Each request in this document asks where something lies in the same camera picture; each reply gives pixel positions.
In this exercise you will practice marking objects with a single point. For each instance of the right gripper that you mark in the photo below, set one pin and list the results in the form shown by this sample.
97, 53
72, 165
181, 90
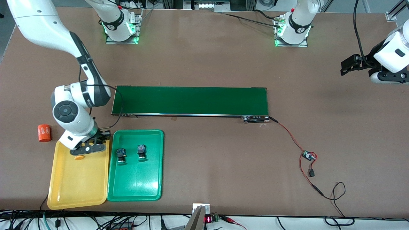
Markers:
103, 135

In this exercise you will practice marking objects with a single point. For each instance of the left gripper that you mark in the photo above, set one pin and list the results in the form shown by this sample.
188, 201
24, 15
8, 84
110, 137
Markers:
366, 60

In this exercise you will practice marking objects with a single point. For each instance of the yellow pushbutton with red mark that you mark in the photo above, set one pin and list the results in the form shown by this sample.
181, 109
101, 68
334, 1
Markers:
79, 157

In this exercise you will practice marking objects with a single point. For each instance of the green pushbutton with red mark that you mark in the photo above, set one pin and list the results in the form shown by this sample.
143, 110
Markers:
142, 151

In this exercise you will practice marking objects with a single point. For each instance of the orange cylinder printed 4680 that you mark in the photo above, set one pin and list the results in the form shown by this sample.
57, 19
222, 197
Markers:
44, 133

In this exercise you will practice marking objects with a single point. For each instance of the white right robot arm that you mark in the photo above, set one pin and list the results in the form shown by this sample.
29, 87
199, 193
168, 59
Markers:
38, 22

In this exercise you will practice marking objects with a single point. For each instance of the yellow plastic tray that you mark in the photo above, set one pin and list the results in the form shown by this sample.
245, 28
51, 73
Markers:
78, 182

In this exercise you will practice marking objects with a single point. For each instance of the green plastic tray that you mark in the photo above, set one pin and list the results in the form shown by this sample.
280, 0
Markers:
135, 182

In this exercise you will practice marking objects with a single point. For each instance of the small black circuit board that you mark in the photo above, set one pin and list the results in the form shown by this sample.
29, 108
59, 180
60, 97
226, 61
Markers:
308, 155

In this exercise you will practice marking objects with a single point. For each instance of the green conveyor belt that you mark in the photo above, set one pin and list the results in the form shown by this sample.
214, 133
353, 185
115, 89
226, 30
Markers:
191, 100

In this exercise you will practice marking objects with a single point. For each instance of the short lead with black connector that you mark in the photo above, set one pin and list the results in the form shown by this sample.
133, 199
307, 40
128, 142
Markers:
312, 173

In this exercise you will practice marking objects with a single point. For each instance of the red digit display module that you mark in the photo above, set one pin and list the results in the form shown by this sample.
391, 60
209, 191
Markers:
208, 219

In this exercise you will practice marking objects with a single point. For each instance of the red clip lead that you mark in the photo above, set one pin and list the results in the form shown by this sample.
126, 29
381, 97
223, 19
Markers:
231, 219

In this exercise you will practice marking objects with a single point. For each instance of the silver lit equipment box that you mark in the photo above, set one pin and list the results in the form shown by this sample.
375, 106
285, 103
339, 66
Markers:
206, 4

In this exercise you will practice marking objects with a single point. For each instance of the aluminium frame profile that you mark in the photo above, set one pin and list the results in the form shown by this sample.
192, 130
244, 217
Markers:
396, 11

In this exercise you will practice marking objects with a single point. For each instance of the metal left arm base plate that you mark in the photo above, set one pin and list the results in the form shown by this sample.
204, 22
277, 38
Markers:
290, 45

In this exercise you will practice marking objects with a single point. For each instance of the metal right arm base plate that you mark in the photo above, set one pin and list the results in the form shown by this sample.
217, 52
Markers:
121, 42

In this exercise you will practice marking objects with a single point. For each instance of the grey metal camera mount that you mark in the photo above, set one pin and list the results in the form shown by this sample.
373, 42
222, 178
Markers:
196, 220

